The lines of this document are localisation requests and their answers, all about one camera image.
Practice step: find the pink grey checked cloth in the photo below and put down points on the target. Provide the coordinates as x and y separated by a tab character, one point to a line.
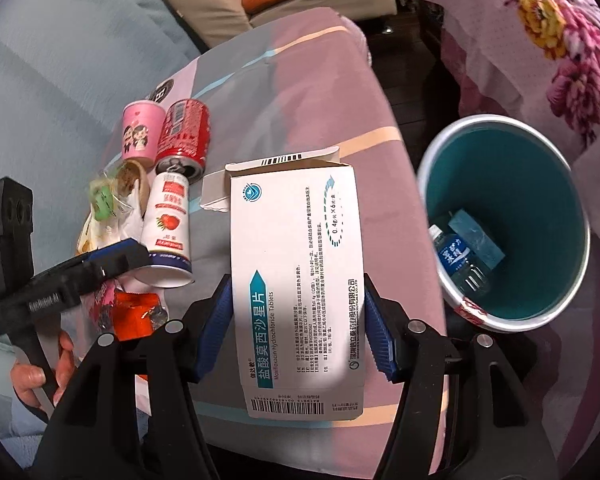
305	85

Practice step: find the clear plastic water bottle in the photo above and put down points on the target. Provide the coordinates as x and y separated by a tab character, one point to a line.
455	260

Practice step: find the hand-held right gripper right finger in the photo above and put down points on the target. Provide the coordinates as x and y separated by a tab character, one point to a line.
377	330

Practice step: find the red drink can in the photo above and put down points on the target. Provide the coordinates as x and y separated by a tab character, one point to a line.
182	130

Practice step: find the beige sofa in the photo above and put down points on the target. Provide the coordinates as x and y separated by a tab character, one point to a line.
205	15

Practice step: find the person's left hand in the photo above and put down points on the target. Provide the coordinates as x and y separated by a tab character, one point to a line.
30	380

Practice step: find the orange yellow snack packet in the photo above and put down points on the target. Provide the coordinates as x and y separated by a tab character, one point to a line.
85	242

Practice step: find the teal waste bin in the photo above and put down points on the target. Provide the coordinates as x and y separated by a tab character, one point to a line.
520	185

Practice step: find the pink red wrapper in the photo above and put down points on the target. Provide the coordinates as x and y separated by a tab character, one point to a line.
102	305

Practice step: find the brown coconut shell bowl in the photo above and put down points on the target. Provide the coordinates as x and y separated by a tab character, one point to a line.
130	175

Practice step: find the green clear snack wrapper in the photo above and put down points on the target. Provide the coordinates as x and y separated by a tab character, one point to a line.
102	200

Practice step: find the teal paper box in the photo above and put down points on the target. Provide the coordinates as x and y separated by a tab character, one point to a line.
480	240

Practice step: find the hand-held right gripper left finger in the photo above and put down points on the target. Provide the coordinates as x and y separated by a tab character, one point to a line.
215	320

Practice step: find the white medicine box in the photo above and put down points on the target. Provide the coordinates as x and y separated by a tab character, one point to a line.
290	260

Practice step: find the light blue sheet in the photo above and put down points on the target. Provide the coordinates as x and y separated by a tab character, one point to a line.
55	60

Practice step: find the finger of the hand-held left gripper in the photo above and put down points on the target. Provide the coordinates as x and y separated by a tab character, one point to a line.
112	250
130	265

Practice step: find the pink paper cup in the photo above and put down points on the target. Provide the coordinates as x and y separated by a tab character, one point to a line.
140	130

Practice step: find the floral pink blanket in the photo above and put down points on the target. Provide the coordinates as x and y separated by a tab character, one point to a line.
545	35

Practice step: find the white strawberry drink can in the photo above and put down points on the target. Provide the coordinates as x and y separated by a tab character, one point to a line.
165	220

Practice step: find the orange foil wrapper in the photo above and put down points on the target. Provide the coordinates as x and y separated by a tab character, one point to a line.
135	312

